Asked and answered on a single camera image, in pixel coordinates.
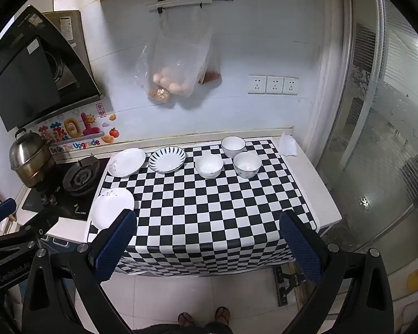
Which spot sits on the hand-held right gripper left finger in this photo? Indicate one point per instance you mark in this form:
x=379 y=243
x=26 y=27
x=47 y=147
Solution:
x=114 y=245

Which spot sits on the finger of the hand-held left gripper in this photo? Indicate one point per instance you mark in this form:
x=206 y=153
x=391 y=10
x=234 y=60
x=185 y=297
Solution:
x=1 y=209
x=35 y=224

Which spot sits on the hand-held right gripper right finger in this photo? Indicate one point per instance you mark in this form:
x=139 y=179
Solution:
x=301 y=247

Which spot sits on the pale blue plate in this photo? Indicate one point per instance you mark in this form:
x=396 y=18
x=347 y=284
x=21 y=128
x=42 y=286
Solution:
x=247 y=165

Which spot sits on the white plate with blue stripes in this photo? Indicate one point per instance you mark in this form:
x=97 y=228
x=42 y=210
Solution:
x=167 y=160

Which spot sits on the white bowl with dark rim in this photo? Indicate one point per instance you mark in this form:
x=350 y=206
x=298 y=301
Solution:
x=233 y=146

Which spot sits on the black gas stove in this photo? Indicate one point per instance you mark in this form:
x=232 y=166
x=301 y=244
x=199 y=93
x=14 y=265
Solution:
x=75 y=198

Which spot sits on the stainless steel steamer pot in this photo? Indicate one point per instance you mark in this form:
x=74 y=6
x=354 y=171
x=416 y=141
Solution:
x=28 y=155

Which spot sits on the black and white checkered cloth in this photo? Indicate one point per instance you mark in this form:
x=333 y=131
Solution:
x=195 y=215

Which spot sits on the person's left foot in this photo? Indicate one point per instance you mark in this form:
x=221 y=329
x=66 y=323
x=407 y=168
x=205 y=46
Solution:
x=185 y=319

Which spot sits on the person's foot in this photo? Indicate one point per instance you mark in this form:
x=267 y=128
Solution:
x=223 y=315
x=185 y=319

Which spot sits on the white paper tissue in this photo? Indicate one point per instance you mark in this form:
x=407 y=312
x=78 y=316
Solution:
x=288 y=145

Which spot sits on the person's right foot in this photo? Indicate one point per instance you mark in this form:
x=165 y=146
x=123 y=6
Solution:
x=223 y=315

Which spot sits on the black range hood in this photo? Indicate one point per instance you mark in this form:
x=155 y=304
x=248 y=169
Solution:
x=24 y=73

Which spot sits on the frosted glass sliding door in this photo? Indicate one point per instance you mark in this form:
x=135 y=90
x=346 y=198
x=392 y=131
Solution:
x=379 y=128

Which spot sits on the clear plastic bag of eggs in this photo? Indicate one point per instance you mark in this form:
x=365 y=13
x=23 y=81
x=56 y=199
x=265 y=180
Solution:
x=176 y=59

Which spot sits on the black metal folding frame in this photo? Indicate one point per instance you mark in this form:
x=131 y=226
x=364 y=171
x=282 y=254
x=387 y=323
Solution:
x=282 y=285

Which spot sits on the colourful wall stickers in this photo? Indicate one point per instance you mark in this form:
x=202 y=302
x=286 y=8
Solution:
x=71 y=128

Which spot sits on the white wall socket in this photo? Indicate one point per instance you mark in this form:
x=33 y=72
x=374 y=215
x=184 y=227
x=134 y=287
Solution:
x=275 y=85
x=257 y=84
x=291 y=85

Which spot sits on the wall hook rail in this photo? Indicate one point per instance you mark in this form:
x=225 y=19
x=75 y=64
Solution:
x=181 y=2

